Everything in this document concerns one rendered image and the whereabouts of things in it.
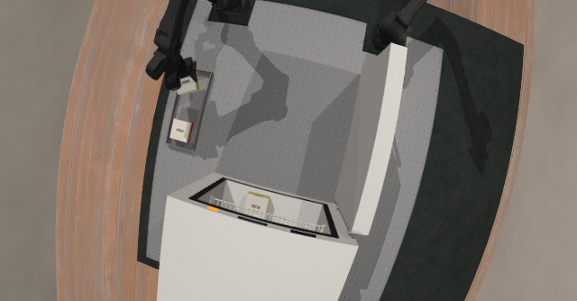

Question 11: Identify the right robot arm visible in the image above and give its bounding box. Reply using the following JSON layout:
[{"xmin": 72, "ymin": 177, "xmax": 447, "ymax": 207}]
[{"xmin": 145, "ymin": 0, "xmax": 246, "ymax": 91}]

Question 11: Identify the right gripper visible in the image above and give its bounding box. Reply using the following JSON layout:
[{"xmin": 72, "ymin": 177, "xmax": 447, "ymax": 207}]
[{"xmin": 169, "ymin": 55, "xmax": 197, "ymax": 82}]

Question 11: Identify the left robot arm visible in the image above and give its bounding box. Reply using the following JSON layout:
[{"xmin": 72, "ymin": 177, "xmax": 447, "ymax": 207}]
[{"xmin": 373, "ymin": 0, "xmax": 427, "ymax": 46}]

